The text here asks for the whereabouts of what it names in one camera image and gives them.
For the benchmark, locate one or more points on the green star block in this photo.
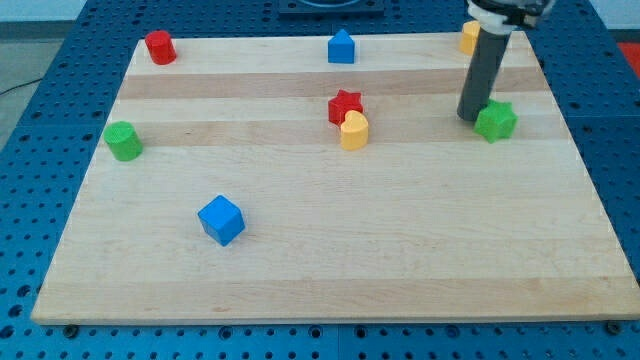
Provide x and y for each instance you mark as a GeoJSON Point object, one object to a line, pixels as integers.
{"type": "Point", "coordinates": [496, 121]}

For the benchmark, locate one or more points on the blue triangle block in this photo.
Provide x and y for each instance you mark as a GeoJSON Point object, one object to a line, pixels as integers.
{"type": "Point", "coordinates": [341, 48]}

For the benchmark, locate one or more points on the red cylinder block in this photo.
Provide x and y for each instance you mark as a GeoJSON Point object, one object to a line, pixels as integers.
{"type": "Point", "coordinates": [160, 47]}

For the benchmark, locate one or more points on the yellow block behind tool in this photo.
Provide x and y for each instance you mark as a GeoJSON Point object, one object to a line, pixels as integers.
{"type": "Point", "coordinates": [469, 36]}

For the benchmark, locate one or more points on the green cylinder block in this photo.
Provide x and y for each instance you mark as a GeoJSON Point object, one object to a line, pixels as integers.
{"type": "Point", "coordinates": [123, 141]}

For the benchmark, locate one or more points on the red star block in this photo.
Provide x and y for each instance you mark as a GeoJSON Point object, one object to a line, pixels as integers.
{"type": "Point", "coordinates": [343, 102]}

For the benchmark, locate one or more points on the wooden board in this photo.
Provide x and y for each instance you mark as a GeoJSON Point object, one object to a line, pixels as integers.
{"type": "Point", "coordinates": [428, 222]}

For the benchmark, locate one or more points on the yellow heart block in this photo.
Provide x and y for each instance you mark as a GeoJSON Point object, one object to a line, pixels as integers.
{"type": "Point", "coordinates": [354, 131]}

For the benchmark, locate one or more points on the blue cube block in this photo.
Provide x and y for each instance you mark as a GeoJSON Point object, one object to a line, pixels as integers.
{"type": "Point", "coordinates": [222, 220]}

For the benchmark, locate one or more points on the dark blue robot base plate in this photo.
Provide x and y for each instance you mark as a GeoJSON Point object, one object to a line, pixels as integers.
{"type": "Point", "coordinates": [330, 7]}

